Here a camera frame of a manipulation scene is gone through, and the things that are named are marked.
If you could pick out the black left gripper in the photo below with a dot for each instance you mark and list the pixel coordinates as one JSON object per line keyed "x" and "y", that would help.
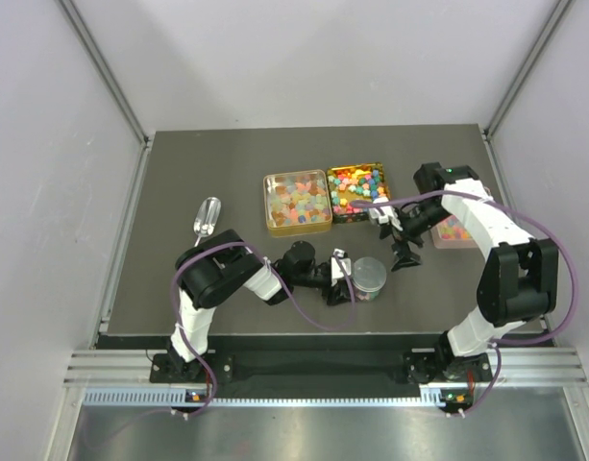
{"x": 336, "y": 287}

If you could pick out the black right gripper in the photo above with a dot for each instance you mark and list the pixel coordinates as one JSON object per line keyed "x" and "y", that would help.
{"x": 402, "y": 249}

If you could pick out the clear glass jar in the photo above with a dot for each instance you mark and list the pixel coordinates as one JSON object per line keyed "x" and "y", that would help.
{"x": 365, "y": 295}

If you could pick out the round silver jar lid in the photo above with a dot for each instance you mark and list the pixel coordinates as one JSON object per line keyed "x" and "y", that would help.
{"x": 369, "y": 274}

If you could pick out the silver metal scoop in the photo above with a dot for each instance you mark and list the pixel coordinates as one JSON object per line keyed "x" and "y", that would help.
{"x": 206, "y": 219}

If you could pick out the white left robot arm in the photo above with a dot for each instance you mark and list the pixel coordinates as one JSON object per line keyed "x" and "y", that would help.
{"x": 211, "y": 272}

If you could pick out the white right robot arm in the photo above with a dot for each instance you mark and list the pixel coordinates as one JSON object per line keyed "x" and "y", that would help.
{"x": 518, "y": 282}

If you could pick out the pink candy tin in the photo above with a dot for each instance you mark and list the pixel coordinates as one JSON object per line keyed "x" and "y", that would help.
{"x": 449, "y": 234}

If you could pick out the dark green star candy tin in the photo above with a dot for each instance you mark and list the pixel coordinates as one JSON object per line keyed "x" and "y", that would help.
{"x": 351, "y": 183}

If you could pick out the gold popsicle candy tin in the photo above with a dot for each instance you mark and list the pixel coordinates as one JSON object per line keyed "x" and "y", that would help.
{"x": 297, "y": 203}

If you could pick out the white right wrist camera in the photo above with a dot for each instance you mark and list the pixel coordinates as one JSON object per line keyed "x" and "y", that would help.
{"x": 382, "y": 213}

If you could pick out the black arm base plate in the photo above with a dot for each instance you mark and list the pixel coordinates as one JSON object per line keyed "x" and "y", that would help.
{"x": 400, "y": 367}

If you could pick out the aluminium frame rail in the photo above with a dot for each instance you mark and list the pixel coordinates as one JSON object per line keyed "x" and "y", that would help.
{"x": 521, "y": 367}

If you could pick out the grey slotted cable duct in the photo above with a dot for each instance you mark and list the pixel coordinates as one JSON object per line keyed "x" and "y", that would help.
{"x": 188, "y": 398}

